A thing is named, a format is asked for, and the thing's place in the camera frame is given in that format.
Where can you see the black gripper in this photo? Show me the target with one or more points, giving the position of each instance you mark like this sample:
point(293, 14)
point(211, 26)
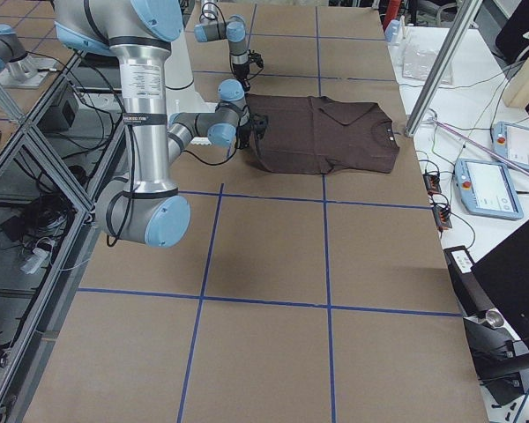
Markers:
point(246, 130)
point(241, 73)

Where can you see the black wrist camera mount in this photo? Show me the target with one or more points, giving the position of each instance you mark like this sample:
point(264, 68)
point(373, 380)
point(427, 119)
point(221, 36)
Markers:
point(259, 124)
point(255, 58)

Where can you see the teach pendant tablet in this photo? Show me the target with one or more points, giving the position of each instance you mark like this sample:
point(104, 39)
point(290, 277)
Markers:
point(511, 141)
point(486, 189)

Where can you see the far teach pendant tablet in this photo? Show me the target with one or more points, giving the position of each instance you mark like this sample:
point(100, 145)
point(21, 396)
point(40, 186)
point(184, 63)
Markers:
point(511, 141)

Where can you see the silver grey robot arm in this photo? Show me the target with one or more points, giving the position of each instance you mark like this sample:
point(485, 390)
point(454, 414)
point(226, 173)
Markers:
point(162, 112)
point(212, 26)

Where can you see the aluminium frame post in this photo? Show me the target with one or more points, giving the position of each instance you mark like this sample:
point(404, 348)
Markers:
point(466, 13)

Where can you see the near teach pendant tablet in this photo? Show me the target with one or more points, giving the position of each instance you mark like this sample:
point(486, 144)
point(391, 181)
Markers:
point(486, 189)

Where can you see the black monitor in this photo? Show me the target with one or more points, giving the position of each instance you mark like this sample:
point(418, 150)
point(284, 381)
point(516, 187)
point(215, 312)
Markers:
point(503, 274)

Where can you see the dark brown t-shirt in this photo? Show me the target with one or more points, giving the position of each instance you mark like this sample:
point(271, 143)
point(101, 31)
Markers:
point(318, 135)

